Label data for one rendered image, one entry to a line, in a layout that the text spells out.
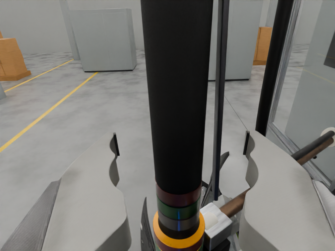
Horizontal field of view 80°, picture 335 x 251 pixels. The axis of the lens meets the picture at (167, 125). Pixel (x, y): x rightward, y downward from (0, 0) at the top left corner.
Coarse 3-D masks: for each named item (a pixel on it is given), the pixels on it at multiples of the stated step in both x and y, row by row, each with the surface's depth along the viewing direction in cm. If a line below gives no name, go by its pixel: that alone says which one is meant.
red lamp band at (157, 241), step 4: (204, 228) 16; (204, 232) 17; (156, 236) 16; (156, 240) 16; (200, 240) 16; (160, 244) 16; (164, 244) 15; (196, 244) 15; (200, 244) 16; (160, 248) 16; (164, 248) 16; (168, 248) 15; (172, 248) 15; (176, 248) 15; (184, 248) 15; (188, 248) 15; (192, 248) 15; (196, 248) 16
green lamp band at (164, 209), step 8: (160, 200) 14; (200, 200) 15; (160, 208) 15; (168, 208) 14; (176, 208) 14; (184, 208) 14; (192, 208) 14; (168, 216) 14; (176, 216) 14; (184, 216) 14
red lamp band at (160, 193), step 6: (156, 186) 14; (198, 186) 13; (156, 192) 15; (162, 192) 13; (192, 192) 13; (198, 192) 14; (162, 198) 14; (168, 198) 13; (174, 198) 13; (180, 198) 13; (186, 198) 13; (192, 198) 13; (168, 204) 14; (174, 204) 13; (180, 204) 13; (186, 204) 13
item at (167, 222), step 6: (198, 210) 15; (162, 216) 15; (192, 216) 14; (198, 216) 15; (162, 222) 15; (168, 222) 15; (174, 222) 14; (180, 222) 14; (186, 222) 14; (192, 222) 15; (168, 228) 15; (174, 228) 15; (180, 228) 15; (186, 228) 15
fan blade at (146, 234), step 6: (144, 204) 74; (144, 210) 73; (144, 216) 71; (144, 222) 71; (144, 228) 70; (150, 228) 62; (144, 234) 70; (150, 234) 61; (144, 240) 71; (150, 240) 61; (144, 246) 73; (150, 246) 62
